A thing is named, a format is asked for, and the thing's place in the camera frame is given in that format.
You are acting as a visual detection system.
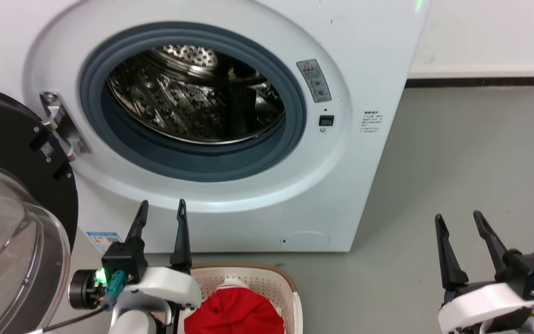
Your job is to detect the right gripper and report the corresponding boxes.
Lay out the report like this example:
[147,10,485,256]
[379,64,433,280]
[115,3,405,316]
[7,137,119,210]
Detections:
[435,210,534,334]

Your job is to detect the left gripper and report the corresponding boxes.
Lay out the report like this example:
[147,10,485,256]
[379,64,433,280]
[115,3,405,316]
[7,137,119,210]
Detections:
[102,199,202,312]

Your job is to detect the red garment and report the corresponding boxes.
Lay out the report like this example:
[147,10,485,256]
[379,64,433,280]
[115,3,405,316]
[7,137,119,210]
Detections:
[184,277,285,334]

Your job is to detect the cream perforated laundry basket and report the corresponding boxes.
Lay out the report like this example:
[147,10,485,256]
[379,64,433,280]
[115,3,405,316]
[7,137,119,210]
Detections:
[156,263,304,334]

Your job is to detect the stainless steel washing machine drum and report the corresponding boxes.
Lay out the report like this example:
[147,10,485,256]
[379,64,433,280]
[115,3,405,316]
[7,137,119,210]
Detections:
[106,45,286,145]

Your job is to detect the black washer door with glass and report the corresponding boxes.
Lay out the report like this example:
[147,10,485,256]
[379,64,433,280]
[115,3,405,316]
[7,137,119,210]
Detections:
[0,83,80,334]

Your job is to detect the blue energy label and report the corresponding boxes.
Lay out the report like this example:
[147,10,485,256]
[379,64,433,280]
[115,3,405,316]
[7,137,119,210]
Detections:
[86,231,123,253]

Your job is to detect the white front-load washing machine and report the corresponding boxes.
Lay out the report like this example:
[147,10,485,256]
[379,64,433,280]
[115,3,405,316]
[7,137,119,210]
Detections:
[0,0,432,253]

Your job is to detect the metal door hinge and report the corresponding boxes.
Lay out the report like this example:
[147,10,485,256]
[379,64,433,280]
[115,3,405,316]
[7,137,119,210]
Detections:
[40,91,92,161]

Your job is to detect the round filter cover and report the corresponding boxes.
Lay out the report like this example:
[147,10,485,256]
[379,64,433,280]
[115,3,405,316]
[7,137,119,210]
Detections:
[280,231,331,249]

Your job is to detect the grey warning sticker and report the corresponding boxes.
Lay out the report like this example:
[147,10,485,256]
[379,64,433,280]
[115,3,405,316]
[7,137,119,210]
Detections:
[296,59,332,103]

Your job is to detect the teal left cable connector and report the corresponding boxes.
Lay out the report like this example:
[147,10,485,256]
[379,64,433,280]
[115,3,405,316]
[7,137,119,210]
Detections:
[104,270,128,303]

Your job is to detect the thin black cable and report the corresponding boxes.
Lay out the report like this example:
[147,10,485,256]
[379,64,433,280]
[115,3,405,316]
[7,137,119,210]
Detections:
[26,304,110,334]

